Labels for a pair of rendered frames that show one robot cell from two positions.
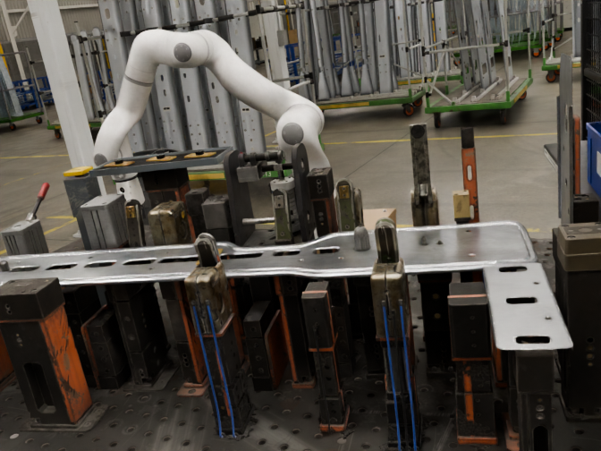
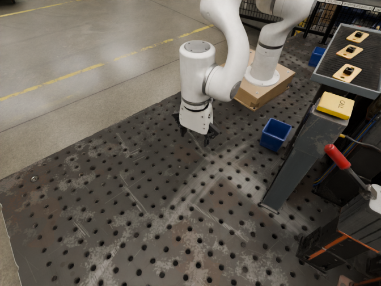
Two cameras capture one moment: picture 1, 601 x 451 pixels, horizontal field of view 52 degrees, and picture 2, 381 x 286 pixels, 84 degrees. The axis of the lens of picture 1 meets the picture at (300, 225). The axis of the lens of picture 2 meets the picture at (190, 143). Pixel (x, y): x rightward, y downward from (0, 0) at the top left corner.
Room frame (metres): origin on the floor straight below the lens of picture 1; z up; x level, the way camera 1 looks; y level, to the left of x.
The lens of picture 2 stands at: (1.89, 1.02, 1.44)
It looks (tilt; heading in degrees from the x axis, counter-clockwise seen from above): 49 degrees down; 289
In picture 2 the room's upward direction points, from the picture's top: straight up
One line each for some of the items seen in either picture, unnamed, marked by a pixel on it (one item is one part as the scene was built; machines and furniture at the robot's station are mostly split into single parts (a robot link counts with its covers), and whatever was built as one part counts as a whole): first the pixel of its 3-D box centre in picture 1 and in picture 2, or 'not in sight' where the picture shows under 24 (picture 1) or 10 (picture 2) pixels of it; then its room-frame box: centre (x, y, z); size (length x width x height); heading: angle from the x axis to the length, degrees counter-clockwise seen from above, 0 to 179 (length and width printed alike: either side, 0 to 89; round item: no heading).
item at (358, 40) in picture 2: (199, 153); (358, 35); (1.63, 0.24, 1.17); 0.08 x 0.04 x 0.01; 63
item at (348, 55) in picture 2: (160, 157); (350, 50); (1.66, 0.35, 1.17); 0.08 x 0.04 x 0.01; 59
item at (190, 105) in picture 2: (123, 174); (197, 97); (2.03, 0.56, 1.07); 0.09 x 0.08 x 0.03; 169
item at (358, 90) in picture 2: (162, 161); (354, 53); (1.65, 0.35, 1.16); 0.37 x 0.14 x 0.02; 75
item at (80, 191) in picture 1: (98, 248); (293, 168); (1.72, 0.60, 0.92); 0.08 x 0.08 x 0.44; 75
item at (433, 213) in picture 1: (430, 268); not in sight; (1.31, -0.28, 0.88); 0.07 x 0.06 x 0.35; 165
